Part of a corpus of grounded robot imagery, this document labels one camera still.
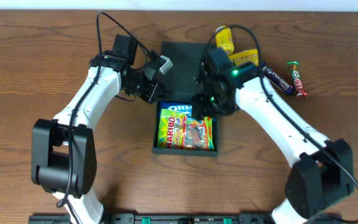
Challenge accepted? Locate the blue Oreo cookie pack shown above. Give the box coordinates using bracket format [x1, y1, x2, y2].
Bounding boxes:
[157, 101, 193, 121]

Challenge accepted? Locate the black gift box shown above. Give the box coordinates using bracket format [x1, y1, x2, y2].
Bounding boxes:
[152, 41, 219, 157]

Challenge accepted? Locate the green Haribo gummy bag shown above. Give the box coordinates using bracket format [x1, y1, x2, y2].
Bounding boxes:
[157, 109, 214, 151]

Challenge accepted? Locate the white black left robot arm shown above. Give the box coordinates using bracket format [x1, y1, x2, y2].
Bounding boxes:
[30, 35, 173, 223]

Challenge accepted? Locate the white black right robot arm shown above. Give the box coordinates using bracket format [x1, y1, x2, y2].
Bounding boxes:
[192, 48, 358, 223]

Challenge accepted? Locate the yellow sunflower seed bag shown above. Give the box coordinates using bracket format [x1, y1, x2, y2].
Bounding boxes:
[229, 49, 259, 66]

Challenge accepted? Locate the yellow can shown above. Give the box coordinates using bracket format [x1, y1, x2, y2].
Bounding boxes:
[215, 26, 234, 55]

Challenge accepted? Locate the dark blue Dairy Milk bar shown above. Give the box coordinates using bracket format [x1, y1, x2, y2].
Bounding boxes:
[262, 62, 294, 95]

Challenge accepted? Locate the red green KitKat bar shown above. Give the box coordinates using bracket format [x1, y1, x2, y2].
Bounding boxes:
[287, 61, 308, 98]

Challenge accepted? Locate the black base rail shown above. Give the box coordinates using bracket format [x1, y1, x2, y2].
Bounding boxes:
[27, 213, 275, 224]

